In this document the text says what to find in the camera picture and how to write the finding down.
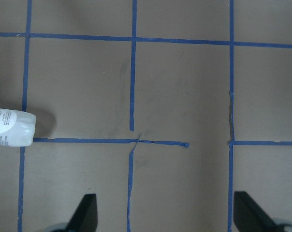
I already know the clear tennis ball can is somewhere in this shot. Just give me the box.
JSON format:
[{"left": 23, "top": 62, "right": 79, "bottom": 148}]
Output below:
[{"left": 0, "top": 108, "right": 36, "bottom": 147}]

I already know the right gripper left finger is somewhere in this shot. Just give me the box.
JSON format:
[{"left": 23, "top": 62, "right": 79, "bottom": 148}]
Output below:
[{"left": 66, "top": 194, "right": 98, "bottom": 232}]

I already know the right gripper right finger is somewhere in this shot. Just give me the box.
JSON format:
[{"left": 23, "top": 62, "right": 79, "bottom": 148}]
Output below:
[{"left": 233, "top": 191, "right": 281, "bottom": 232}]

